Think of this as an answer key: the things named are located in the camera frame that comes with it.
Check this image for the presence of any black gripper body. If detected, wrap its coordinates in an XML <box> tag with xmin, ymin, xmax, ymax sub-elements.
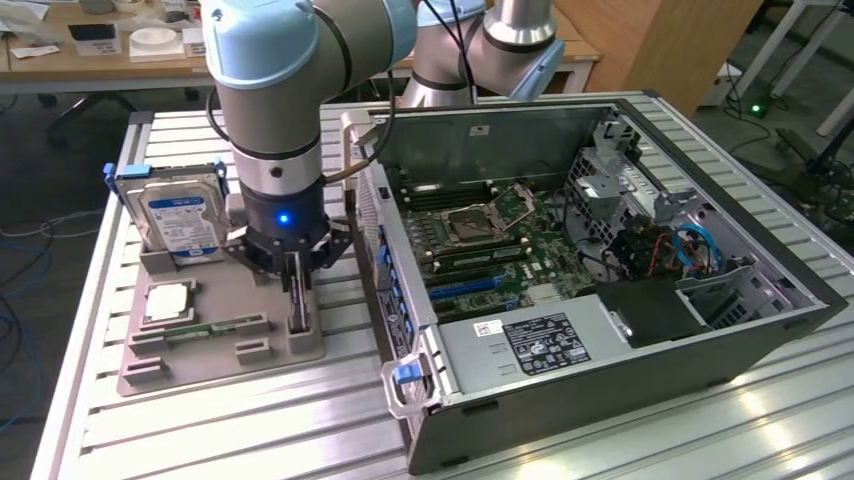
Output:
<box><xmin>239</xmin><ymin>180</ymin><xmax>333</xmax><ymax>274</ymax></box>

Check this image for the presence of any graphics card with metal bracket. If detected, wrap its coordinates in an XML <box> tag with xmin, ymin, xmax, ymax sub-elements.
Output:
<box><xmin>283</xmin><ymin>252</ymin><xmax>315</xmax><ymax>335</ymax></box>

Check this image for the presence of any hard disk with blue label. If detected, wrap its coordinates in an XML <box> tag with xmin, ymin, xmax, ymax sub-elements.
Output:
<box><xmin>136</xmin><ymin>179</ymin><xmax>226</xmax><ymax>266</ymax></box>

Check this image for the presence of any grey parts rack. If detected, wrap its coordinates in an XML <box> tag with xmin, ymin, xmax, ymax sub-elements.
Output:
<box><xmin>116</xmin><ymin>194</ymin><xmax>329</xmax><ymax>399</ymax></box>

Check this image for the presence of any silver CPU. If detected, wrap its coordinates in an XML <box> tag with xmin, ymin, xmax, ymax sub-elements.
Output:
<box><xmin>144</xmin><ymin>284</ymin><xmax>193</xmax><ymax>324</ymax></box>

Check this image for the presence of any green RAM stick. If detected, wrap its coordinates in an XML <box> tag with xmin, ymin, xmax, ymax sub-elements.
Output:
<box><xmin>165</xmin><ymin>319</ymin><xmax>239</xmax><ymax>346</ymax></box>

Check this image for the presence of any blue expansion slot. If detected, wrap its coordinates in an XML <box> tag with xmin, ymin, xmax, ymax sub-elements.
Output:
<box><xmin>426</xmin><ymin>279</ymin><xmax>499</xmax><ymax>301</ymax></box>

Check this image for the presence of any CPU socket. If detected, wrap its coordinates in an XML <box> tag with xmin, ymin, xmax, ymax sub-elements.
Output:
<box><xmin>443</xmin><ymin>204</ymin><xmax>509</xmax><ymax>246</ymax></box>

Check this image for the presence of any installed RAM stick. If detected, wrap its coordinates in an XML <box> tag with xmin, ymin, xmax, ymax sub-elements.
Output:
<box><xmin>433</xmin><ymin>244</ymin><xmax>526</xmax><ymax>274</ymax></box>

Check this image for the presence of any blue disk caddy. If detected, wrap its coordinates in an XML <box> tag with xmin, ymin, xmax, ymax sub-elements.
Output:
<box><xmin>103</xmin><ymin>157</ymin><xmax>235</xmax><ymax>251</ymax></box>

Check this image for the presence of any metal socket cover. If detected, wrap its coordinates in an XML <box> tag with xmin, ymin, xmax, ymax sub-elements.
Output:
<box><xmin>490</xmin><ymin>182</ymin><xmax>539</xmax><ymax>231</ymax></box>

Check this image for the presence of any green motherboard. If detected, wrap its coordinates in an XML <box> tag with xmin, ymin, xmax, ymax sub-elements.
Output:
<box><xmin>386</xmin><ymin>167</ymin><xmax>606</xmax><ymax>324</ymax></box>

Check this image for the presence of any grey power supply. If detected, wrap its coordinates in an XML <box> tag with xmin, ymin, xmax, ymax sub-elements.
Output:
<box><xmin>437</xmin><ymin>294</ymin><xmax>633</xmax><ymax>396</ymax></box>

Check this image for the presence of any small white box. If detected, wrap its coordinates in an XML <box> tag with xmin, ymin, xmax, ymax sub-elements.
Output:
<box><xmin>181</xmin><ymin>27</ymin><xmax>210</xmax><ymax>59</ymax></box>

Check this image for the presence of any metal disk bay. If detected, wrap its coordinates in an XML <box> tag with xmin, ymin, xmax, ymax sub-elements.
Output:
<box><xmin>566</xmin><ymin>144</ymin><xmax>669</xmax><ymax>241</ymax></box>

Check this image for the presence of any white round holder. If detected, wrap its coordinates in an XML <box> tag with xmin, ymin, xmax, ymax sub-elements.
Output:
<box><xmin>127</xmin><ymin>27</ymin><xmax>187</xmax><ymax>64</ymax></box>

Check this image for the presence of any wooden desk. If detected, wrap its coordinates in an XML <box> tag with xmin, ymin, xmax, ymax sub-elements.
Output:
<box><xmin>0</xmin><ymin>0</ymin><xmax>602</xmax><ymax>109</ymax></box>

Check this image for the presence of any white box with dark top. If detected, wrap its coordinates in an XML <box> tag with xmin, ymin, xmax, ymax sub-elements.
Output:
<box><xmin>66</xmin><ymin>23</ymin><xmax>126</xmax><ymax>57</ymax></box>

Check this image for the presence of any black plastic shroud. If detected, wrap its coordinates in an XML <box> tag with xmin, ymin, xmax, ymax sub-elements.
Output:
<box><xmin>597</xmin><ymin>277</ymin><xmax>714</xmax><ymax>350</ymax></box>

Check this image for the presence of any open black PC case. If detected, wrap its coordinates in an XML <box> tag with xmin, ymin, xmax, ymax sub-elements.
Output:
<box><xmin>339</xmin><ymin>94</ymin><xmax>850</xmax><ymax>476</ymax></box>

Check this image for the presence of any wooden cabinet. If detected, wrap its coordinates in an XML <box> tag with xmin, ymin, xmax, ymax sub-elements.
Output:
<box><xmin>553</xmin><ymin>0</ymin><xmax>766</xmax><ymax>114</ymax></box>

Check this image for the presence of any blue floor cable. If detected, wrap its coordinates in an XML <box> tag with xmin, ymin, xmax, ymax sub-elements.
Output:
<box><xmin>0</xmin><ymin>294</ymin><xmax>42</xmax><ymax>431</ymax></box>

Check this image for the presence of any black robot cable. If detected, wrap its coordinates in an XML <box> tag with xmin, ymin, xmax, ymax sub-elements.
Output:
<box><xmin>363</xmin><ymin>0</ymin><xmax>483</xmax><ymax>169</ymax></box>

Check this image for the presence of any blue wire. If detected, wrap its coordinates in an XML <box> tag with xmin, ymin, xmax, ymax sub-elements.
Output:
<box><xmin>672</xmin><ymin>224</ymin><xmax>726</xmax><ymax>274</ymax></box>

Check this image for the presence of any white desk frame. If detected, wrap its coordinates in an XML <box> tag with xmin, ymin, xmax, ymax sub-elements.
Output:
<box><xmin>730</xmin><ymin>0</ymin><xmax>854</xmax><ymax>136</ymax></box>

